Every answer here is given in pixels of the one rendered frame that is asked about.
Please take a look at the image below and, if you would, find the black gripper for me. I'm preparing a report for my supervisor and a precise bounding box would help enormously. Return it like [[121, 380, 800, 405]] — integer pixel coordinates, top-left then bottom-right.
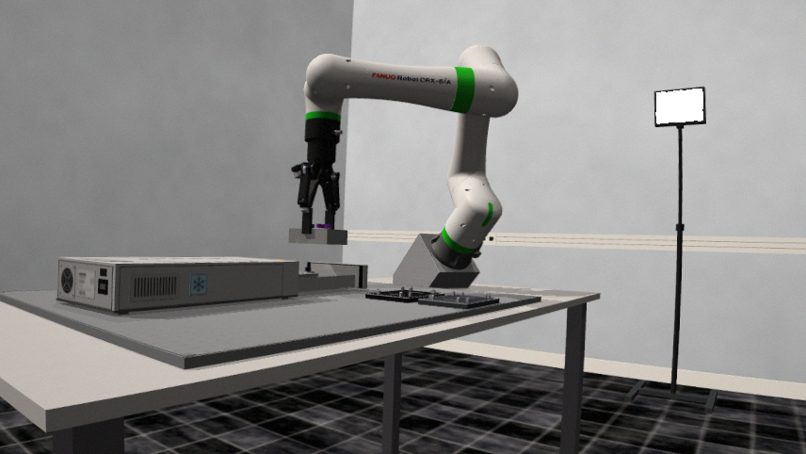
[[298, 140, 340, 234]]

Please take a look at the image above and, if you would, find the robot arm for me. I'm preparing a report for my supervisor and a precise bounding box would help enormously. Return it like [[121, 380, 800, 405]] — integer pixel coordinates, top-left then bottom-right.
[[304, 44, 519, 269]]

